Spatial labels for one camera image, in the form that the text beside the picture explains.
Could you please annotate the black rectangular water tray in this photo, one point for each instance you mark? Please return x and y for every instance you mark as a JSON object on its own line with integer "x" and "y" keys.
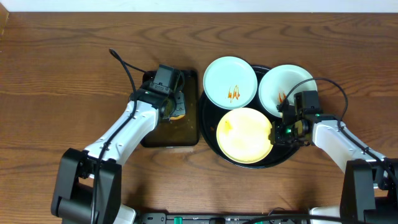
{"x": 183, "y": 131}

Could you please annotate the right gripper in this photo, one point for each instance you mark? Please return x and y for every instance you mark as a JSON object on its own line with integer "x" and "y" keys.
{"x": 277, "y": 134}

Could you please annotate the light blue plate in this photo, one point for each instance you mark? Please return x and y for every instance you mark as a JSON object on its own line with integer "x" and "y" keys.
{"x": 276, "y": 84}
{"x": 230, "y": 82}

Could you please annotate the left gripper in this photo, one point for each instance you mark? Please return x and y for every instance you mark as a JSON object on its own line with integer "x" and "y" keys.
{"x": 179, "y": 104}

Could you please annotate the yellow green scrub sponge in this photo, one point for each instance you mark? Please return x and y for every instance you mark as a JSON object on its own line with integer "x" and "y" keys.
{"x": 173, "y": 118}

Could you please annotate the yellow plate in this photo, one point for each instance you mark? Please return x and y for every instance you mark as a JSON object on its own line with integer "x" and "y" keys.
{"x": 243, "y": 135}

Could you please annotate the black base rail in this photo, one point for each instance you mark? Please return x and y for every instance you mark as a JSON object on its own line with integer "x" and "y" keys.
{"x": 196, "y": 218}

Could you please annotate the round black serving tray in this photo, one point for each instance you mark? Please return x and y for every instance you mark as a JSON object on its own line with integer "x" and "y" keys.
{"x": 210, "y": 115}

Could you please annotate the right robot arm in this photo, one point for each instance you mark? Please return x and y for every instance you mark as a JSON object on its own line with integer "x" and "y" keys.
{"x": 370, "y": 183}

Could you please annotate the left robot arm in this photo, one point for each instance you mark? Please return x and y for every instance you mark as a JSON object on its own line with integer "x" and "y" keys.
{"x": 88, "y": 184}

